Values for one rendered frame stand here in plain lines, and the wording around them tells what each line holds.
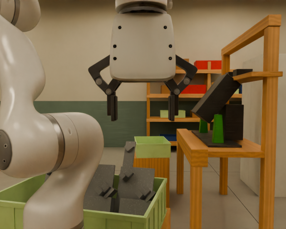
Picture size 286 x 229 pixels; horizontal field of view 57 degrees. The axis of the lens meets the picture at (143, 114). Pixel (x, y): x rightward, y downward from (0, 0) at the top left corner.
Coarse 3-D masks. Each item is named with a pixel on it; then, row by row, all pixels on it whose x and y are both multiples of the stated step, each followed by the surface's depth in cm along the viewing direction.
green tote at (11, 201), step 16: (0, 192) 103; (16, 192) 112; (32, 192) 122; (160, 192) 104; (0, 208) 94; (16, 208) 93; (160, 208) 107; (0, 224) 95; (16, 224) 93; (96, 224) 86; (112, 224) 84; (128, 224) 83; (144, 224) 82; (160, 224) 107
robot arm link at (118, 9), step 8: (120, 0) 38; (128, 0) 37; (136, 0) 37; (144, 0) 37; (152, 0) 37; (160, 0) 38; (168, 0) 39; (120, 8) 40; (160, 8) 39; (168, 8) 41
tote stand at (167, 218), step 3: (168, 210) 126; (168, 213) 123; (165, 216) 120; (168, 216) 120; (165, 219) 117; (168, 219) 118; (165, 222) 114; (168, 222) 118; (162, 225) 111; (165, 225) 111; (168, 225) 120; (162, 228) 109; (165, 228) 109; (168, 228) 119
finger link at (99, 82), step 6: (96, 84) 41; (102, 84) 41; (108, 96) 41; (114, 96) 40; (108, 102) 41; (114, 102) 40; (108, 108) 41; (114, 108) 40; (108, 114) 41; (114, 114) 40; (114, 120) 41
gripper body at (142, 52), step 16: (128, 16) 39; (144, 16) 38; (160, 16) 39; (112, 32) 39; (128, 32) 39; (144, 32) 39; (160, 32) 39; (112, 48) 39; (128, 48) 39; (144, 48) 39; (160, 48) 39; (112, 64) 39; (128, 64) 39; (144, 64) 39; (160, 64) 39; (128, 80) 40; (144, 80) 40; (160, 80) 40
